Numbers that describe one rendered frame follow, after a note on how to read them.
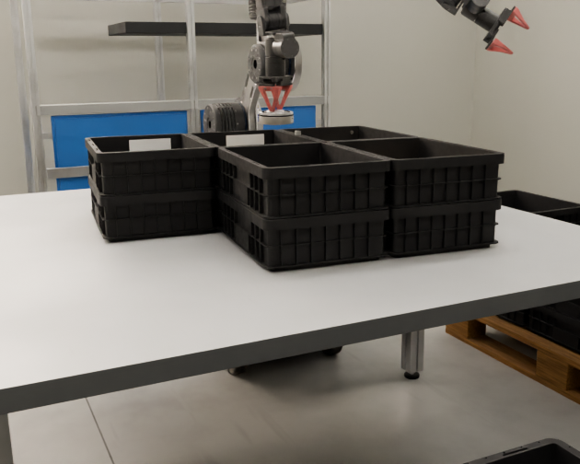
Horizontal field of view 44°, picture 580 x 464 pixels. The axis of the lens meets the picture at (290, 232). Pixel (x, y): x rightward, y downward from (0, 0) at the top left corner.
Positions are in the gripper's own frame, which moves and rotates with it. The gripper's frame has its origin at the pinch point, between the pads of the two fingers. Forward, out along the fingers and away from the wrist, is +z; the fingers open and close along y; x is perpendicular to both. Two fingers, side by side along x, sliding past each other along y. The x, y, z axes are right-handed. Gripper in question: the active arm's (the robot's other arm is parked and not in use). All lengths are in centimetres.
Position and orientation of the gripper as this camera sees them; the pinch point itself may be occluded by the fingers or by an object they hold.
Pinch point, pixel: (275, 108)
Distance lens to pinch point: 209.8
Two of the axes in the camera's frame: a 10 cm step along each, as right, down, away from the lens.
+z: 0.0, 9.6, 2.7
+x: -9.0, -1.2, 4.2
